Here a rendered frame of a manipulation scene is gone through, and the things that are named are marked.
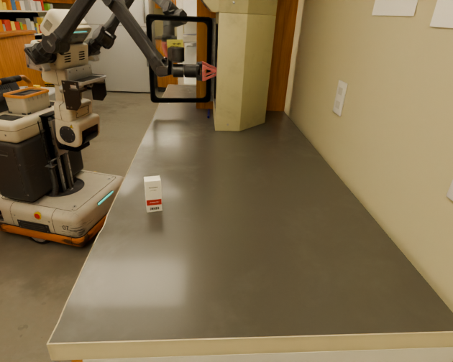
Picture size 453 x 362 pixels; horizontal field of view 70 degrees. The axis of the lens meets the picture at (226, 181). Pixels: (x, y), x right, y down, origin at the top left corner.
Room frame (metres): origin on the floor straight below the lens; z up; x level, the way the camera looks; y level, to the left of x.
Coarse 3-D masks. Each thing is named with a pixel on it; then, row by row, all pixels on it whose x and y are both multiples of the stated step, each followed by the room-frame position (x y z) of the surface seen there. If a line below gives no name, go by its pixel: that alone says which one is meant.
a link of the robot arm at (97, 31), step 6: (126, 0) 2.10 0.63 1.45; (132, 0) 2.13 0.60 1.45; (114, 18) 2.08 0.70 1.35; (108, 24) 2.07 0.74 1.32; (114, 24) 2.08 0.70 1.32; (96, 30) 2.07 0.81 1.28; (102, 30) 2.05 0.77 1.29; (108, 30) 2.06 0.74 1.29; (114, 30) 2.09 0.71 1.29; (96, 36) 2.03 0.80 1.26; (102, 36) 2.04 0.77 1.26; (114, 36) 2.10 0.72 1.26; (108, 48) 2.08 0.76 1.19
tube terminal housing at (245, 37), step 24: (240, 0) 1.39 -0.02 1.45; (264, 0) 1.47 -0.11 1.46; (240, 24) 1.39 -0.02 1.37; (264, 24) 1.48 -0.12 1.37; (240, 48) 1.39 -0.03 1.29; (264, 48) 1.49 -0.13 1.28; (240, 72) 1.39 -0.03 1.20; (264, 72) 1.51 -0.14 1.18; (216, 96) 1.38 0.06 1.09; (240, 96) 1.39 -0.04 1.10; (264, 96) 1.52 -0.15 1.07; (216, 120) 1.38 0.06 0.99; (240, 120) 1.39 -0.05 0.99; (264, 120) 1.54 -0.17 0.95
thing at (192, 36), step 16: (192, 16) 1.66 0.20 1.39; (160, 32) 1.63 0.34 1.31; (176, 32) 1.65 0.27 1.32; (192, 32) 1.66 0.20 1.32; (160, 48) 1.63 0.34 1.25; (192, 48) 1.66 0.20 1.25; (160, 80) 1.63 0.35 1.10; (176, 80) 1.65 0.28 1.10; (192, 80) 1.66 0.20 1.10; (160, 96) 1.63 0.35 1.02; (176, 96) 1.64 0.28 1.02; (192, 96) 1.66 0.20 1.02
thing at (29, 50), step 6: (24, 48) 1.65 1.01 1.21; (30, 48) 1.67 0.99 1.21; (36, 48) 1.66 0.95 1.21; (42, 48) 1.65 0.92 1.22; (30, 54) 1.64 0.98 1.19; (36, 54) 1.65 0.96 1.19; (42, 54) 1.66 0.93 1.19; (48, 54) 1.67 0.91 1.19; (36, 60) 1.65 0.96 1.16; (42, 60) 1.67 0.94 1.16; (48, 60) 1.71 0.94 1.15
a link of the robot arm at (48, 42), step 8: (80, 0) 1.61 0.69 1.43; (88, 0) 1.61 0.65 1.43; (72, 8) 1.63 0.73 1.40; (80, 8) 1.61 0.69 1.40; (88, 8) 1.63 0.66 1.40; (72, 16) 1.62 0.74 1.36; (80, 16) 1.62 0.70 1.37; (64, 24) 1.63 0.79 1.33; (72, 24) 1.63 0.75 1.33; (56, 32) 1.63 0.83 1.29; (64, 32) 1.63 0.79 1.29; (72, 32) 1.66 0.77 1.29; (48, 40) 1.63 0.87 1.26; (56, 40) 1.62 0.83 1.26; (64, 40) 1.65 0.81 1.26; (48, 48) 1.63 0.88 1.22; (56, 48) 1.62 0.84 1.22
